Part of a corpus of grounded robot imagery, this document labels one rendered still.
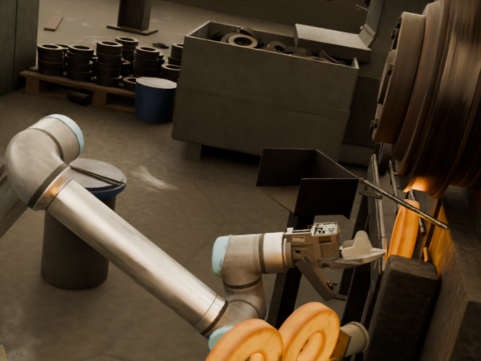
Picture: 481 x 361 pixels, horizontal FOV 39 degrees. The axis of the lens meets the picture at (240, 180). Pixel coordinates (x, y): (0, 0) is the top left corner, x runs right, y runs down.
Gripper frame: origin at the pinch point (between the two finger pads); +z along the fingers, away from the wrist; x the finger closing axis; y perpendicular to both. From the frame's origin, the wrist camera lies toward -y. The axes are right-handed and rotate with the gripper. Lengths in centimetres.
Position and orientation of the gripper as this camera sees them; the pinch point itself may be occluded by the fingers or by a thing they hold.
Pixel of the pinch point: (379, 256)
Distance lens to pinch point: 149.9
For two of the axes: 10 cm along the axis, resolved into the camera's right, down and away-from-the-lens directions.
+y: -1.4, -9.5, -2.9
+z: 9.7, -0.8, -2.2
